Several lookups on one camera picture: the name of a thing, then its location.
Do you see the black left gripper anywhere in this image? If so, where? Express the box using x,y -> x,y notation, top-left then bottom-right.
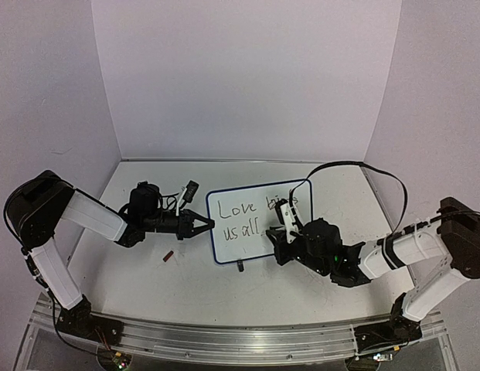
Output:
143,206 -> 216,239

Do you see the blue framed whiteboard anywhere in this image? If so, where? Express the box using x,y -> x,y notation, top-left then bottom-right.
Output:
206,179 -> 313,264

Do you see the red marker cap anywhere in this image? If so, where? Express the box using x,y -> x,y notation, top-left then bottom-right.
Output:
163,250 -> 174,262

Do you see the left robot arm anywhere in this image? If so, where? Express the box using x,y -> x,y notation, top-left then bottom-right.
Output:
3,170 -> 215,346

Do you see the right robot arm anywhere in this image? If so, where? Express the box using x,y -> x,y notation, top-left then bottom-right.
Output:
266,197 -> 480,354

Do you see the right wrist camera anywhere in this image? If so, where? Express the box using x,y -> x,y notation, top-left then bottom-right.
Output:
274,199 -> 303,243

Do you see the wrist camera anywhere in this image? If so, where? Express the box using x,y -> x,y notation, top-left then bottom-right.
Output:
274,199 -> 303,243
175,180 -> 199,216

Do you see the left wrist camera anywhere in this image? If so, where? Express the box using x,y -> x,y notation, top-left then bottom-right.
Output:
175,180 -> 199,216

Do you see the black camera cable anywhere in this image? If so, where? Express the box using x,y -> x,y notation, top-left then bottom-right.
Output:
288,161 -> 407,237

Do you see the aluminium front rail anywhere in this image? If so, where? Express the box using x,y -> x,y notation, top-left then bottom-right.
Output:
15,308 -> 457,371

